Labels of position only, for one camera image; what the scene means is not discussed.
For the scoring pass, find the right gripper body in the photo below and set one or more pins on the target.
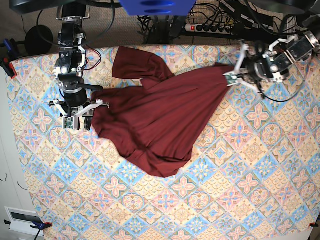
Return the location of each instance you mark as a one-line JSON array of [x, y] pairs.
[[75, 95]]

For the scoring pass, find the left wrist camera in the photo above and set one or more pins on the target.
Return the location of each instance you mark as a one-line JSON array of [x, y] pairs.
[[231, 79]]

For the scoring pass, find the dark red t-shirt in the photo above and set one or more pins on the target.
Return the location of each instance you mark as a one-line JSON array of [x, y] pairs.
[[155, 125]]

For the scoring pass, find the black round stool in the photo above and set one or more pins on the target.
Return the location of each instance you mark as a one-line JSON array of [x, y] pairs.
[[33, 42]]

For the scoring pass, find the blue orange clamp upper left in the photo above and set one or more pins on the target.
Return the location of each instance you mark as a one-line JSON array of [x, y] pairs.
[[6, 61]]

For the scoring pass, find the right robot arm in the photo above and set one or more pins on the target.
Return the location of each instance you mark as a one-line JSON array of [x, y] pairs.
[[69, 70]]

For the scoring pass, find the blue orange clamp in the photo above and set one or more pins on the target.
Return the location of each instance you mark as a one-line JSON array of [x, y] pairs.
[[40, 226], [6, 61]]

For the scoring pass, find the orange clamp lower right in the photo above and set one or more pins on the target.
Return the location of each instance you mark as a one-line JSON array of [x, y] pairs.
[[314, 225]]

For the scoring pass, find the patterned tile tablecloth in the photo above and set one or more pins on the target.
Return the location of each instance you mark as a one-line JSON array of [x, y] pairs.
[[254, 172]]

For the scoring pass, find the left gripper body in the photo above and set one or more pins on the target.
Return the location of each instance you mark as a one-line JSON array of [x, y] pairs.
[[258, 63]]

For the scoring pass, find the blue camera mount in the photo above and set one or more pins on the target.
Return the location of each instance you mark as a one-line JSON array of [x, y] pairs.
[[157, 7]]

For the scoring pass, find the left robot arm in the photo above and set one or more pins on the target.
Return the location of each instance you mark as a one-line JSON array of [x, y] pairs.
[[272, 65]]

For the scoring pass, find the blue orange clamp lower left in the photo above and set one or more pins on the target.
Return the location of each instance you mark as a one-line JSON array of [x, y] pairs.
[[40, 226]]

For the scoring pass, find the white power strip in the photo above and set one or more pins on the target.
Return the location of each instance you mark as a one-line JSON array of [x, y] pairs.
[[207, 28]]

